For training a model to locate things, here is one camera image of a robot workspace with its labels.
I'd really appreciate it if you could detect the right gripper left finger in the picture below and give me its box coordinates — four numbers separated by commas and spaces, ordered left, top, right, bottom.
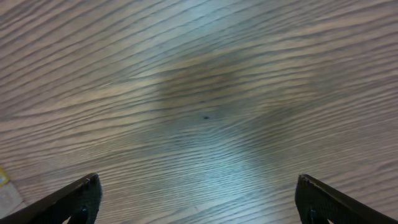
1, 173, 102, 224

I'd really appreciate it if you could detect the white ice cream block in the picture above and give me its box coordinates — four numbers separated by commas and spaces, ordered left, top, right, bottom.
0, 182, 27, 218

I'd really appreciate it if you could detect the yellow letter K block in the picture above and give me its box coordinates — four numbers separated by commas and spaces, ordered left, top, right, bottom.
0, 167, 10, 187

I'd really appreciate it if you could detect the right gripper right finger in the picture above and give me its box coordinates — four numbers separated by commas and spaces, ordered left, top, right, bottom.
295, 174, 397, 224

